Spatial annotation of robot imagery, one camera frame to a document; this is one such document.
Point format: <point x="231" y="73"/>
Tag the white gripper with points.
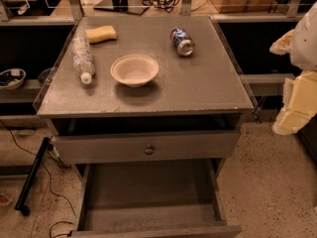
<point x="307" y="45"/>

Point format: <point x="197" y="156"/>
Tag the blue pepsi can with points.
<point x="182" y="42"/>

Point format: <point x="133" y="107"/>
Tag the grey drawer cabinet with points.
<point x="150" y="127"/>

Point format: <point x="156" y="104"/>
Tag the round metal drawer knob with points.
<point x="149" y="150"/>

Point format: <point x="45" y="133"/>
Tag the open grey middle drawer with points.
<point x="168" y="199"/>

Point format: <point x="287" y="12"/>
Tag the grey top drawer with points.
<point x="116" y="148"/>

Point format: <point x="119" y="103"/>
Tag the grey side shelf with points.
<point x="266" y="84"/>

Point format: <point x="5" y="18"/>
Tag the white paper bowl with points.
<point x="134" y="70"/>

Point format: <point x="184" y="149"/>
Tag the black monitor stand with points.
<point x="133" y="7"/>

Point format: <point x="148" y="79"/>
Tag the yellow sponge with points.
<point x="100" y="34"/>

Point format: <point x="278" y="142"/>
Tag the clear plastic water bottle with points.
<point x="82" y="59"/>

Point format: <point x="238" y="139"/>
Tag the bowl with dark items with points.
<point x="12" y="78"/>

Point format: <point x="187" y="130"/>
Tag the black bar on floor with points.
<point x="21" y="202"/>

